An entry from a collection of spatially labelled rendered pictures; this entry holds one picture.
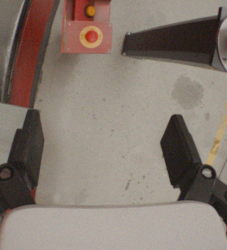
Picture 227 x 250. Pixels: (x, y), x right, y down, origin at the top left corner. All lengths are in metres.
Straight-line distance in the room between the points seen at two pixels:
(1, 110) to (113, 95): 1.12
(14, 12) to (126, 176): 1.56
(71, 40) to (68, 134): 1.00
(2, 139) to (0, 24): 0.31
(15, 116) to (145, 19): 1.26
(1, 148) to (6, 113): 0.09
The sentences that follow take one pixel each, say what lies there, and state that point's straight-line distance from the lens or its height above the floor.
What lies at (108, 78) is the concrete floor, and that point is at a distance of 1.47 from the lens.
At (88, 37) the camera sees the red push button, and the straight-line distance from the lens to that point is 0.63.
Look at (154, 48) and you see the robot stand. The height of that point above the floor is 0.57.
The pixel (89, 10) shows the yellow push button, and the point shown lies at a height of 0.73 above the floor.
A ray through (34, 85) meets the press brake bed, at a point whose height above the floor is 0.05.
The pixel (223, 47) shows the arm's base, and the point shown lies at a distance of 0.58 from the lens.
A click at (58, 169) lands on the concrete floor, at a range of 1.70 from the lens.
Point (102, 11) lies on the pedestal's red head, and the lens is 0.76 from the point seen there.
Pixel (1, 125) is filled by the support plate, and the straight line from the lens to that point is 0.49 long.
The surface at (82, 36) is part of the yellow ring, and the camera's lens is 0.66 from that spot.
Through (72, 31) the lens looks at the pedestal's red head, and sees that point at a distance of 0.66.
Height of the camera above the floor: 1.44
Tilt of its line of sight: 67 degrees down
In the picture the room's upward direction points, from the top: 148 degrees clockwise
